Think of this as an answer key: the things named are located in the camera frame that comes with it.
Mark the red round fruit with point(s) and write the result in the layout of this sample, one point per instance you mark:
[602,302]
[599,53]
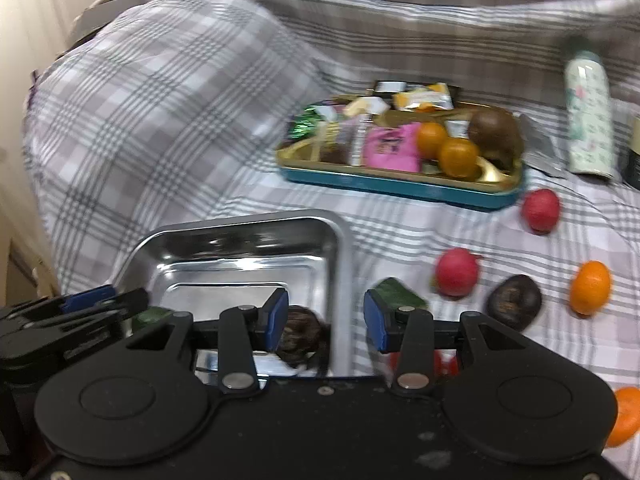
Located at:
[541,210]
[457,272]

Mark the teal and gold tin box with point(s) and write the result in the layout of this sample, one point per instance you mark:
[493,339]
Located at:
[400,190]

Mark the orange mandarin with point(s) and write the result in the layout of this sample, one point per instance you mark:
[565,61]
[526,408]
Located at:
[459,157]
[625,422]
[431,139]

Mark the green cucumber piece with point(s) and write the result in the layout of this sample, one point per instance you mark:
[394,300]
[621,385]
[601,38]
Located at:
[400,294]

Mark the clear wrapped snack bar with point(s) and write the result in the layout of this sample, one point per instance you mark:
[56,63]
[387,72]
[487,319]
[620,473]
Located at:
[357,141]

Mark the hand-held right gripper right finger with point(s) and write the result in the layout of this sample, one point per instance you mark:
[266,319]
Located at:
[375,325]

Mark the large brown round fruit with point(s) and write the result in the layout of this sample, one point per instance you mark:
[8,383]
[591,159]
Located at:
[495,132]

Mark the dark brown passion fruit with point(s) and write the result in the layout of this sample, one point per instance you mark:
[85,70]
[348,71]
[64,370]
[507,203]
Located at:
[513,302]

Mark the white candy wrapper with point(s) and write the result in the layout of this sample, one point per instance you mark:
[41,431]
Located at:
[367,105]

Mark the clear packet of dates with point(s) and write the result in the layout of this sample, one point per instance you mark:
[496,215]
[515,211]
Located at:
[335,142]

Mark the oval orange kumquat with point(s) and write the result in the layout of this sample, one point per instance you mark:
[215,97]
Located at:
[591,287]

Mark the dark hairy brown fruit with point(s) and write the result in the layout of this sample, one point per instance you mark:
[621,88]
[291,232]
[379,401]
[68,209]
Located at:
[302,337]

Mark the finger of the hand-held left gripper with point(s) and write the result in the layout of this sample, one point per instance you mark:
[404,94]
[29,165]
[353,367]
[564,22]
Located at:
[125,304]
[90,298]

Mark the clear plastic wrapper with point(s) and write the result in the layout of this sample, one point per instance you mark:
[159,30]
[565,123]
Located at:
[542,152]

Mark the black snack packet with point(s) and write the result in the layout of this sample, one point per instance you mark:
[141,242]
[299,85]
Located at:
[387,86]

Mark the pink snack packet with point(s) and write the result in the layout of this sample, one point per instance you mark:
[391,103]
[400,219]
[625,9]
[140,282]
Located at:
[390,147]

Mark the plaid bedsheet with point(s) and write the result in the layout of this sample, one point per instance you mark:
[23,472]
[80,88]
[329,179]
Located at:
[400,240]

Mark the plaid pillow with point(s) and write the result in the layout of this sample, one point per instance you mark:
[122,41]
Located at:
[150,110]

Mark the dark jar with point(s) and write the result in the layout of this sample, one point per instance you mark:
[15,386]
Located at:
[633,155]

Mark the green foil candy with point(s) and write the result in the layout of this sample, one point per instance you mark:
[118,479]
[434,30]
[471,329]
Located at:
[305,122]

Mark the stainless steel tray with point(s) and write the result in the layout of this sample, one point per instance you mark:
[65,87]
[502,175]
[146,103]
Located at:
[240,245]

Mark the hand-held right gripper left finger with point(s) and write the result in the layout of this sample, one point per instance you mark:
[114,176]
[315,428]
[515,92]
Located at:
[277,320]

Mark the mint green printed bottle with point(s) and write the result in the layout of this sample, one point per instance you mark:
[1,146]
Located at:
[590,115]

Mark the red cherry tomato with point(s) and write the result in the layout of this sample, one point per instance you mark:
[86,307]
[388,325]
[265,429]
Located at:
[442,362]

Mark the yellow pastry packet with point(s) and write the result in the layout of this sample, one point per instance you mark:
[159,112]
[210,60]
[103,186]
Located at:
[422,96]

